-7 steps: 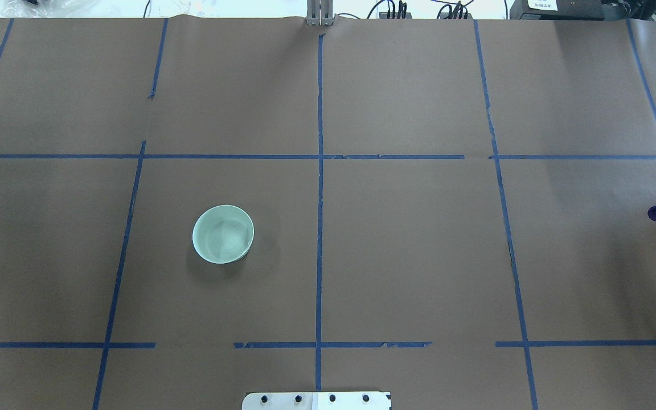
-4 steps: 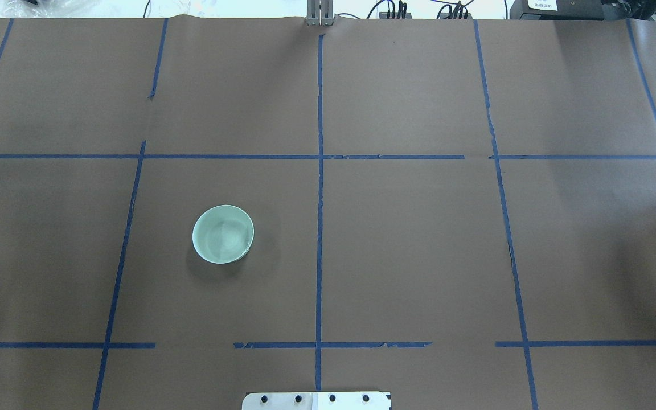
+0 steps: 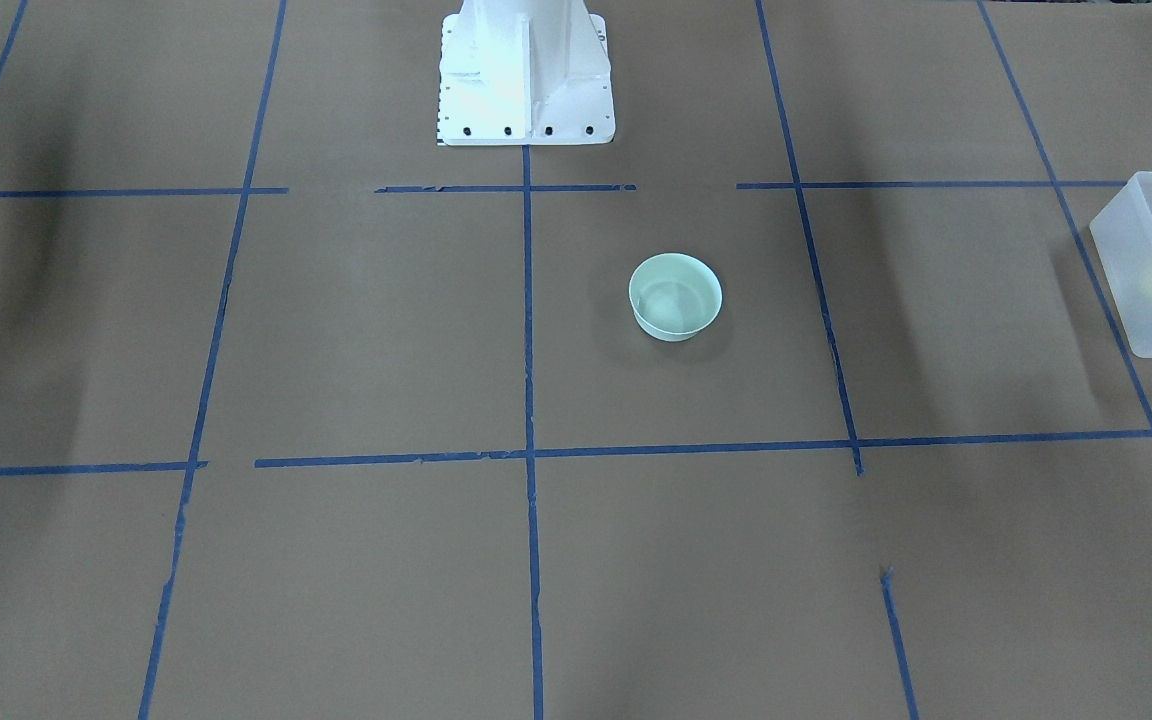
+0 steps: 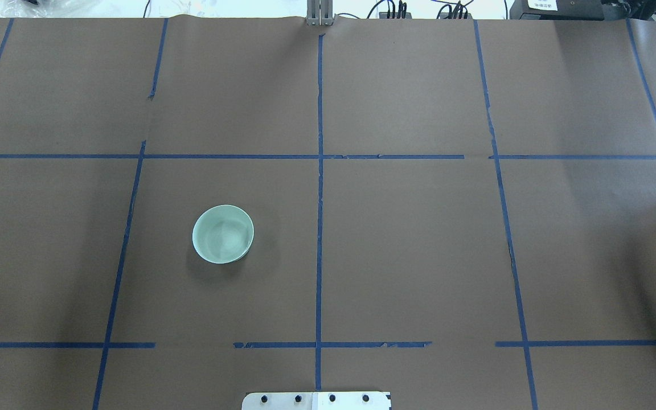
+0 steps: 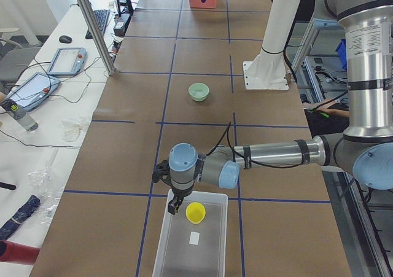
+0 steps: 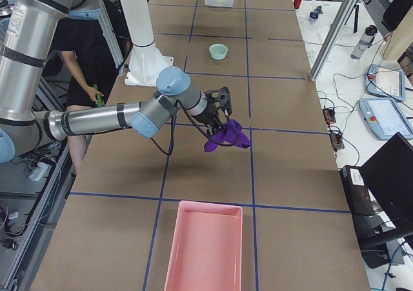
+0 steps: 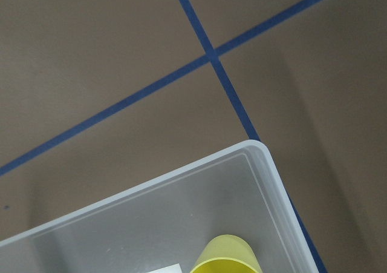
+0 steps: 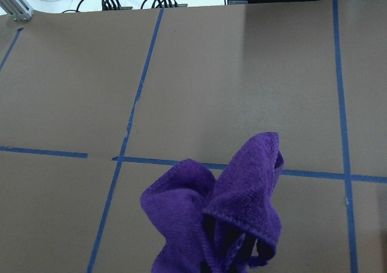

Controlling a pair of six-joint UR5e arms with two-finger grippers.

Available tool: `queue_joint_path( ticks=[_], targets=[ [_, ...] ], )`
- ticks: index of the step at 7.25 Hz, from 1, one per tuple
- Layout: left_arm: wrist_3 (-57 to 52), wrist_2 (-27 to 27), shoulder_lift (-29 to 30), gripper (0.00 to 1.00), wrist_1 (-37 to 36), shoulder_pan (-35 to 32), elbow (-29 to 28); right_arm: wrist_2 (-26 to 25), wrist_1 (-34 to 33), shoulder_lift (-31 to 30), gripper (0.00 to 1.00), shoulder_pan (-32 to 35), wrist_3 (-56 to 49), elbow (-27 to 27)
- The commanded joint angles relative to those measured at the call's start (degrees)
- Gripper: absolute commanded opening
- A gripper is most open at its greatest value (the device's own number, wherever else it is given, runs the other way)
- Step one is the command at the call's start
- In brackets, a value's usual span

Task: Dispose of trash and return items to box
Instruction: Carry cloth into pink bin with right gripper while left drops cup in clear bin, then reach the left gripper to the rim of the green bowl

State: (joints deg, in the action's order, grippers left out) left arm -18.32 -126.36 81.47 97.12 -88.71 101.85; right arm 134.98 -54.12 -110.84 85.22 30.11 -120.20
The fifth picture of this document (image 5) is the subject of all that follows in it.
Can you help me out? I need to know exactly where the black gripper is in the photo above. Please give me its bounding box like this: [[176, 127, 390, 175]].
[[168, 187, 193, 214]]

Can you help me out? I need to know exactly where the yellow plastic cup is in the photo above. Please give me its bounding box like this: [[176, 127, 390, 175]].
[[185, 202, 206, 224]]

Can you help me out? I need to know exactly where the light green bowl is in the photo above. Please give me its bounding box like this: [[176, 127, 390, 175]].
[[188, 82, 209, 102]]

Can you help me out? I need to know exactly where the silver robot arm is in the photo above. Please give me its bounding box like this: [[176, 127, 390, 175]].
[[167, 0, 392, 214]]

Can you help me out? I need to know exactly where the translucent plastic box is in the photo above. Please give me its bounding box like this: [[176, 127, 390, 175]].
[[152, 191, 228, 276]]

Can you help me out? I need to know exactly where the small black power box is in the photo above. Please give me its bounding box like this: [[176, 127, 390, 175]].
[[113, 14, 131, 37]]

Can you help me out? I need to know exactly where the crumpled clear plastic wrap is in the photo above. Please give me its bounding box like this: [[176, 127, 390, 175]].
[[28, 166, 64, 226]]

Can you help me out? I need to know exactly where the crumpled white tissue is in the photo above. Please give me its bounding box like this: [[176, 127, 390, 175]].
[[61, 117, 90, 142]]

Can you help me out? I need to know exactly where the folded blue umbrella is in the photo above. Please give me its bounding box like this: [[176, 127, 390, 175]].
[[1, 195, 41, 240]]

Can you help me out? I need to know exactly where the red cylinder bottle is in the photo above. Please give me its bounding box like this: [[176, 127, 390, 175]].
[[1, 240, 40, 265]]

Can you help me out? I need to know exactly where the clear water bottle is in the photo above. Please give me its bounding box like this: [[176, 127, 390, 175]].
[[1, 98, 38, 131]]

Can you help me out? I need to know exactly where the seated person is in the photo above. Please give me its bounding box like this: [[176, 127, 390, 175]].
[[302, 101, 349, 137]]

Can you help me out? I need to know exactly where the teach pendant far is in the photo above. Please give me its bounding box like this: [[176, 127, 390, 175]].
[[47, 47, 87, 77]]

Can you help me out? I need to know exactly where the teach pendant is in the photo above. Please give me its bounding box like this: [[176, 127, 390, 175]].
[[7, 72, 61, 111], [47, 47, 87, 77]]

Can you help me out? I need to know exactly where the teach pendant near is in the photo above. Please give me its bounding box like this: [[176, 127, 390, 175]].
[[7, 72, 61, 111]]

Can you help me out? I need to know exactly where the black computer mouse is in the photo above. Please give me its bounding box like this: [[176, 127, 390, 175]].
[[58, 35, 72, 44]]

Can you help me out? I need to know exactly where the black keyboard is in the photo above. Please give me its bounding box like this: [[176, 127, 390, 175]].
[[93, 9, 111, 35]]

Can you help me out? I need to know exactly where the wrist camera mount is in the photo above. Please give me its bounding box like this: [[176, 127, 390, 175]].
[[151, 160, 171, 185]]

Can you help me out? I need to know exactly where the white pedestal column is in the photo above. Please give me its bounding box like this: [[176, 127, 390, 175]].
[[243, 0, 301, 90]]

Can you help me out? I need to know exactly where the aluminium frame post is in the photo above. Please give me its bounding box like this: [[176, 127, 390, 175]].
[[77, 0, 115, 76]]

